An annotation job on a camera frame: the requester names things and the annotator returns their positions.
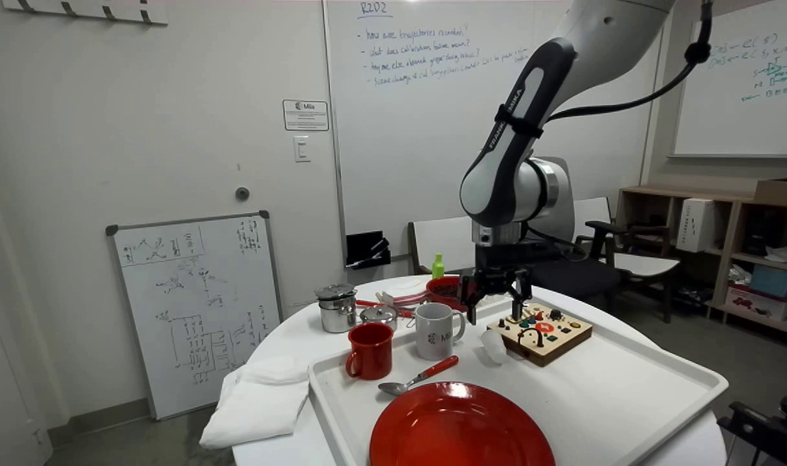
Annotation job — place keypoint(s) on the white binder box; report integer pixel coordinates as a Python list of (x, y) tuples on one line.
[(696, 223)]

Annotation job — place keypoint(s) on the blue storage box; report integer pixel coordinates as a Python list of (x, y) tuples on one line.
[(773, 281)]

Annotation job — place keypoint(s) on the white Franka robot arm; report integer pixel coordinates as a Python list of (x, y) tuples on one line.
[(513, 184)]

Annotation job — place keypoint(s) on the round door lock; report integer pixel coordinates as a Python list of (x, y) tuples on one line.
[(241, 192)]

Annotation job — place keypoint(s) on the whiteboard with green writing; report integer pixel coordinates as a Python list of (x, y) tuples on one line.
[(746, 86)]

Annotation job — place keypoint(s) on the cardboard box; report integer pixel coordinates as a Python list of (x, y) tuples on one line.
[(782, 192)]

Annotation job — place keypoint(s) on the small green bottle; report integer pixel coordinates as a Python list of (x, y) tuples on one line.
[(438, 265)]

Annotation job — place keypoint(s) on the black metal equipment frame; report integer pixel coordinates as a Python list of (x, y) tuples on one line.
[(764, 430)]

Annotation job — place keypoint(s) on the small metal strainer cup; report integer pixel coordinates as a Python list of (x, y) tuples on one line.
[(380, 316)]

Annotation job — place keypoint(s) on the white wall sign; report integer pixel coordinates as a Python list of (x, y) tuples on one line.
[(306, 116)]

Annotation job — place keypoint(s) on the white mug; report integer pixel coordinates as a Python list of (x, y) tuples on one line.
[(433, 331)]

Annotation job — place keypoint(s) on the white chair dark frame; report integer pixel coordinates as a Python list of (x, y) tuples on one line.
[(444, 244)]

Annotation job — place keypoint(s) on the wooden busy board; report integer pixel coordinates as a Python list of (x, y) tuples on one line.
[(544, 336)]

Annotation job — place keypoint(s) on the orange round plate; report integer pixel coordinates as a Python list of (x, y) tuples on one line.
[(459, 428)]

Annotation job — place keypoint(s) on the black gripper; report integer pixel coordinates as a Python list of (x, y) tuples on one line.
[(501, 263)]

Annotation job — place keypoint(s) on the wooden shelf unit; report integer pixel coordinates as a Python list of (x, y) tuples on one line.
[(738, 250)]

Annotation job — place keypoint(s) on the red bowl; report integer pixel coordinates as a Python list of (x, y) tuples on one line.
[(447, 288)]

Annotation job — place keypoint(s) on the red mug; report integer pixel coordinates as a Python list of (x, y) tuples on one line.
[(372, 350)]

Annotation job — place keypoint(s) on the large wall whiteboard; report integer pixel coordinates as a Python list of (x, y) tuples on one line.
[(410, 130)]

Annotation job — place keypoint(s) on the black wall file holder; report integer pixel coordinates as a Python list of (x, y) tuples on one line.
[(368, 250)]

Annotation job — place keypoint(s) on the office chair black armrests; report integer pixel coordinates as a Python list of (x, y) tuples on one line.
[(601, 250)]

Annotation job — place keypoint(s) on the wall coat hook rack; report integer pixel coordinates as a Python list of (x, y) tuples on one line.
[(92, 8)]

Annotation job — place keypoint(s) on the small white object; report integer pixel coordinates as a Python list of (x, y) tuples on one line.
[(496, 346)]

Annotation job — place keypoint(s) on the small leaning whiteboard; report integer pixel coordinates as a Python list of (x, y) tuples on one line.
[(200, 311)]

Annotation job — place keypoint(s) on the white folded cloth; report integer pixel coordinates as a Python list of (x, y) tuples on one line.
[(259, 398)]

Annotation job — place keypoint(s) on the white light switch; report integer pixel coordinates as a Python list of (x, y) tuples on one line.
[(302, 149)]

